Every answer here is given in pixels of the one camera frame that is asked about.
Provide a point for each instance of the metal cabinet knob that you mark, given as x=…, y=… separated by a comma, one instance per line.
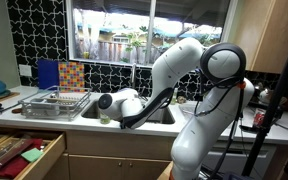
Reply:
x=129, y=164
x=119, y=163

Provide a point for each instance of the green sponge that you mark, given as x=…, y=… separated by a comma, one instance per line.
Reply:
x=32, y=155

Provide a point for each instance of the green soap pump bottle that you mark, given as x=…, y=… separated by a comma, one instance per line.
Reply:
x=104, y=119

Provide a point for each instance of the wooden wall cabinet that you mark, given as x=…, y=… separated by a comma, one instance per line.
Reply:
x=277, y=33

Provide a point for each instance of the blue cutting board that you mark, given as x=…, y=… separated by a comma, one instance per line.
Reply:
x=48, y=73

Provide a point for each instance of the colourful mosaic board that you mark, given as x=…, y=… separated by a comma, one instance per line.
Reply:
x=71, y=76

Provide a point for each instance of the grey dish drying mat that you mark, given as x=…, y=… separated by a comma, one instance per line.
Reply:
x=187, y=109

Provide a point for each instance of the wooden trivet board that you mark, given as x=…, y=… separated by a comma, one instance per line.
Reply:
x=4, y=96

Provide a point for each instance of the red drink can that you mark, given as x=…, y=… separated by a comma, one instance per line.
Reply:
x=259, y=117

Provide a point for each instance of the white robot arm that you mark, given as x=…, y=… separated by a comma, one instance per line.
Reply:
x=197, y=133

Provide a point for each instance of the white kettle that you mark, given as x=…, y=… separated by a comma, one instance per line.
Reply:
x=265, y=96

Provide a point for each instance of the black tripod pole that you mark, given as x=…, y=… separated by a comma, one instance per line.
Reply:
x=270, y=113

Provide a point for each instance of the small green dish soap bottle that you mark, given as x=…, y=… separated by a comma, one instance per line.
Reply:
x=174, y=98

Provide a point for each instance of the open wooden drawer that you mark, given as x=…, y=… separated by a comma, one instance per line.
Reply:
x=47, y=156

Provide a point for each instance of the wooden base cabinet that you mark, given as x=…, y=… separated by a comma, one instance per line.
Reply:
x=117, y=145

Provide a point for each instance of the window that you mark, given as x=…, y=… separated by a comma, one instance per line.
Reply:
x=117, y=33

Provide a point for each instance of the white wall switch plate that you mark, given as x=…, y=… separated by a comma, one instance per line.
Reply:
x=25, y=70

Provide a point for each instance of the red cloth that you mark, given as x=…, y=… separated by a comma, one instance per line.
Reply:
x=14, y=165

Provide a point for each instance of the stainless steel sink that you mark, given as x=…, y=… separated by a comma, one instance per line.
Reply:
x=167, y=116

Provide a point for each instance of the white dishwasher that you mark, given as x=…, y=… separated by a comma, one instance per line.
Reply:
x=254, y=156

